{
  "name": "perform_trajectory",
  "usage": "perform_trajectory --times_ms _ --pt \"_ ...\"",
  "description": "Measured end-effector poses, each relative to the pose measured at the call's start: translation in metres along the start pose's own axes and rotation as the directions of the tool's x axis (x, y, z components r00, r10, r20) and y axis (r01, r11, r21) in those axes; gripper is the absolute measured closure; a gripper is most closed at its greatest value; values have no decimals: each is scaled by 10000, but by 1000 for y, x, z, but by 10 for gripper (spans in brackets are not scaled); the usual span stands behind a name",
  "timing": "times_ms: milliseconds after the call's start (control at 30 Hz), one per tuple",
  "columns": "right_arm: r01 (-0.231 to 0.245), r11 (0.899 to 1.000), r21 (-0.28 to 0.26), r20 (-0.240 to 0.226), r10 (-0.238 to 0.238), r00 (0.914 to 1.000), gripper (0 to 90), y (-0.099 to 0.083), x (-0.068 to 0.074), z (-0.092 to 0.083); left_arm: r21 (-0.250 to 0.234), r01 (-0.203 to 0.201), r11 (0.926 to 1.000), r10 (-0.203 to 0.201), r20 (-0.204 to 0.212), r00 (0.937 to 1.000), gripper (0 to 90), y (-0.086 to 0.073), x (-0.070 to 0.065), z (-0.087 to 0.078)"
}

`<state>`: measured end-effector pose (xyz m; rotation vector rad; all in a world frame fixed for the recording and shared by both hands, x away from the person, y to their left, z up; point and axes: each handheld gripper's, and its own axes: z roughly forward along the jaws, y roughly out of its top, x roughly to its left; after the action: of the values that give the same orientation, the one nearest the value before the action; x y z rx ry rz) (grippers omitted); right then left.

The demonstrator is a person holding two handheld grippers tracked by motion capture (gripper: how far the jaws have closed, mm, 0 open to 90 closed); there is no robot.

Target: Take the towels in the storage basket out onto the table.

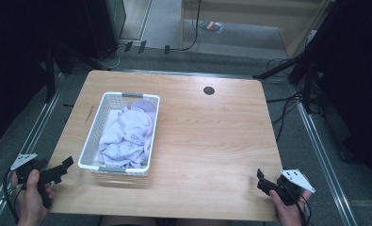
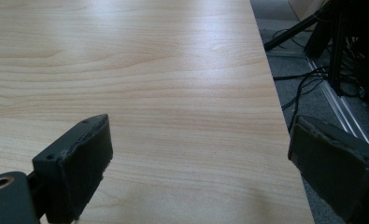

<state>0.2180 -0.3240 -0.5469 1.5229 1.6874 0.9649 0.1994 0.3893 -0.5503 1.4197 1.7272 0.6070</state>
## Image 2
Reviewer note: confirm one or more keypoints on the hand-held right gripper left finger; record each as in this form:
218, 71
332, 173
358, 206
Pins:
73, 168

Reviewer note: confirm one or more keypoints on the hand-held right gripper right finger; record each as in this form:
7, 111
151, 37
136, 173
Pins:
334, 161

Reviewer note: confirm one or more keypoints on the black metal stand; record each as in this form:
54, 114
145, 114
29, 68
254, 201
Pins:
331, 31

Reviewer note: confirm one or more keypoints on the aluminium floor rail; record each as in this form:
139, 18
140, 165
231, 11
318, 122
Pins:
341, 105

